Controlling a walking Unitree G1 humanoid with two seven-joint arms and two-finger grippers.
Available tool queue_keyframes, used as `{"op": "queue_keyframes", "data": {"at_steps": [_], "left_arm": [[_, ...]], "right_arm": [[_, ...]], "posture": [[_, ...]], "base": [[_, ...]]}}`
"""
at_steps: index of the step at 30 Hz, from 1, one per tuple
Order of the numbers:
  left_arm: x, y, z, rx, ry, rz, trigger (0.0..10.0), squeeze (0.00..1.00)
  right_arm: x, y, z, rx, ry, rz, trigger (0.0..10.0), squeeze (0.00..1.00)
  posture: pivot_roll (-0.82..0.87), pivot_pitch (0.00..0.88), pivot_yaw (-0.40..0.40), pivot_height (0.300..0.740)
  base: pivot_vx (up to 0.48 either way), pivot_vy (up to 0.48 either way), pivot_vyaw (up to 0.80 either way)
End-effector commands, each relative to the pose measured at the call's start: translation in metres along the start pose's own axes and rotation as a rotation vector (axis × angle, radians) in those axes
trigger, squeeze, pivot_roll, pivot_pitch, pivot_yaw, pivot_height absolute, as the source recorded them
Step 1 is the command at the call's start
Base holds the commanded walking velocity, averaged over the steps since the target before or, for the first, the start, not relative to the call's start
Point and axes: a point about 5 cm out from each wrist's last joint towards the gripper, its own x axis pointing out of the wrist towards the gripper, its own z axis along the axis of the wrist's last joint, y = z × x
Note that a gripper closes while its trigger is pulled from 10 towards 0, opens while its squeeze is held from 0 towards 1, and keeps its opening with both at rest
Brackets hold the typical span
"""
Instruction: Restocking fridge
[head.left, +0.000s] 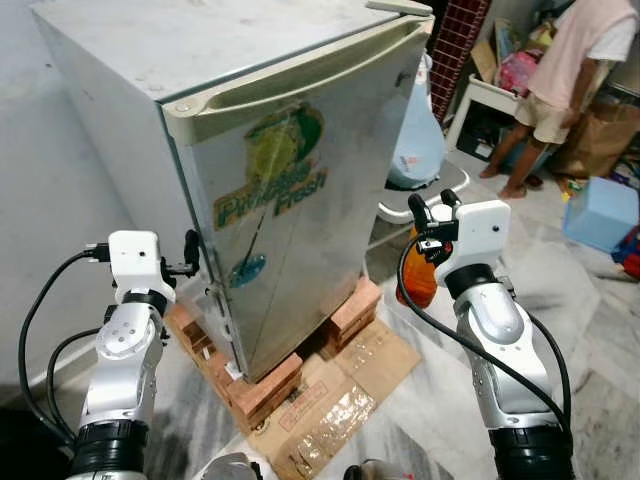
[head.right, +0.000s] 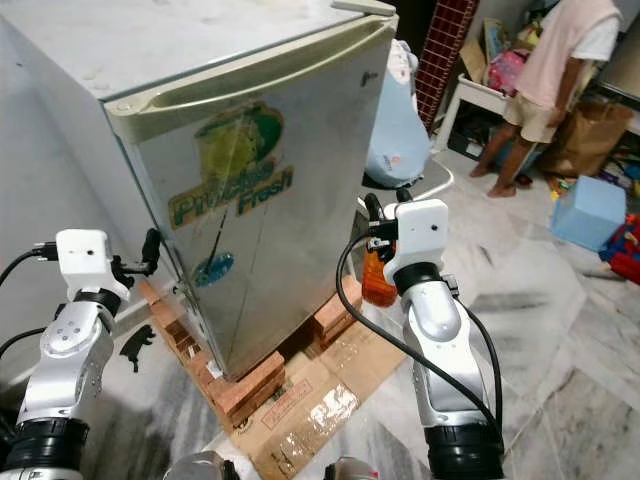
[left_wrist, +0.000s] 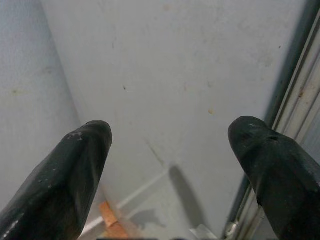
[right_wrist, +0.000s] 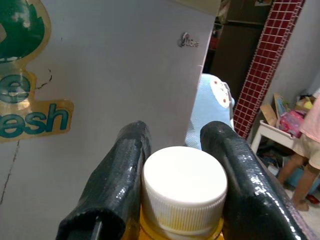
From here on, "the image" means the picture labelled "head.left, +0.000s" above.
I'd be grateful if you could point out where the silver robot right leg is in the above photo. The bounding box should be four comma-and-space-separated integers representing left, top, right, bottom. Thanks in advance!
343, 460, 401, 480

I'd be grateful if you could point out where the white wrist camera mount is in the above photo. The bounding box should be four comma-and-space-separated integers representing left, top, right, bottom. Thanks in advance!
432, 200, 512, 291
107, 231, 164, 302

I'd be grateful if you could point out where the white tube frame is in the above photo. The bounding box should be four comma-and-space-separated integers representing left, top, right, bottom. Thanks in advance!
377, 165, 473, 226

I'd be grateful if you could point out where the red toy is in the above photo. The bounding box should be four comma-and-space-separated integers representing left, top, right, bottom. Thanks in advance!
612, 228, 640, 279

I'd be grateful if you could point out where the flattened brown cardboard box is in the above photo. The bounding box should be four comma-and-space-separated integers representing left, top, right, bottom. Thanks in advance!
245, 318, 422, 480

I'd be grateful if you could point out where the silver mini fridge body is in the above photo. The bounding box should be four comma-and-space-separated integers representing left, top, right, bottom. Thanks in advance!
30, 0, 433, 386

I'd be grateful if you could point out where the white shelf unit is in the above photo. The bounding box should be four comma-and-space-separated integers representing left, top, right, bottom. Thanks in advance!
445, 75, 531, 156

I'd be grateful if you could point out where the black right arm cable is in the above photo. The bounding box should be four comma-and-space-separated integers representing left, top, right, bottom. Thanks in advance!
397, 240, 574, 441

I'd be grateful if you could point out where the pink bag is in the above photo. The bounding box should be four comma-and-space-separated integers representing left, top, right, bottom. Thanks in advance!
497, 50, 542, 97

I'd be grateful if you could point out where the brown paper bag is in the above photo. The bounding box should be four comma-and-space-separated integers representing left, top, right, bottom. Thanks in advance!
548, 98, 640, 181

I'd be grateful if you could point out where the light blue box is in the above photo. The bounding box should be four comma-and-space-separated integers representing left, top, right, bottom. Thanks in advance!
562, 177, 640, 254

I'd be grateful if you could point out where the person in pink shirt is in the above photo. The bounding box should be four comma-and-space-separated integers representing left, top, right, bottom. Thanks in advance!
478, 0, 640, 199

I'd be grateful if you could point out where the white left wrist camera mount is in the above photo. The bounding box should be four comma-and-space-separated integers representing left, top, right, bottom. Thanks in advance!
107, 231, 164, 302

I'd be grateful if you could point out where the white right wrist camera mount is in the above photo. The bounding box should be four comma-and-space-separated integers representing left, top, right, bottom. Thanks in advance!
432, 200, 512, 291

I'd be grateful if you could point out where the pale blue plastic bag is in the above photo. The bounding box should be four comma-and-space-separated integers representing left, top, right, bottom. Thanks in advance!
386, 52, 447, 191

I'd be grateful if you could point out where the red lattice panel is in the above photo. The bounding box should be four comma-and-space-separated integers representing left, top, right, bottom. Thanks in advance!
430, 0, 493, 123

